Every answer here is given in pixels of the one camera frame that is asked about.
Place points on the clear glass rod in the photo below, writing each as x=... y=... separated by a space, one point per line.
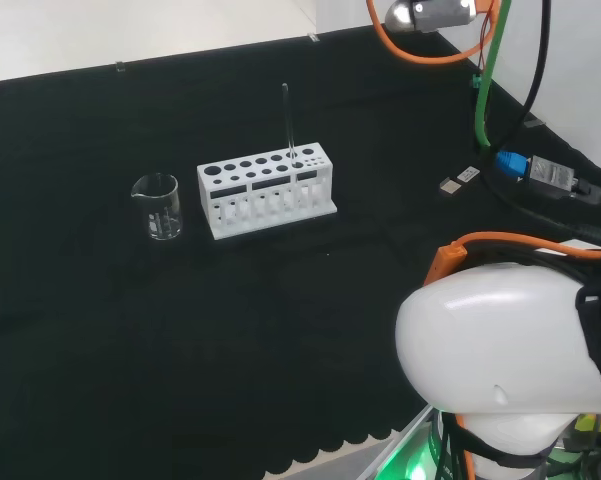
x=289 y=125

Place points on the clear glass beaker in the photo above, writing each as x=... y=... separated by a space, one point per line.
x=162 y=220

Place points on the grey base plate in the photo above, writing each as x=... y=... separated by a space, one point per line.
x=395 y=450

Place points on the grey metal wrist housing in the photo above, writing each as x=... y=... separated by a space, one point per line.
x=430 y=17

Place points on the black bench cloth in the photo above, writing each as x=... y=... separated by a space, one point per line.
x=130 y=325

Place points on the white test tube rack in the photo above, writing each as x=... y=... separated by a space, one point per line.
x=240 y=231

